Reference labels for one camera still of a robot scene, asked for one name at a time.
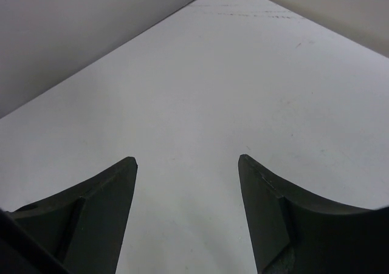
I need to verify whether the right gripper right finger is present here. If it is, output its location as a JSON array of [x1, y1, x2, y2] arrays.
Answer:
[[238, 154, 388, 273]]

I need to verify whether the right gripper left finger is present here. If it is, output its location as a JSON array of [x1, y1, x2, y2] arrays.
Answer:
[[5, 157, 137, 273]]

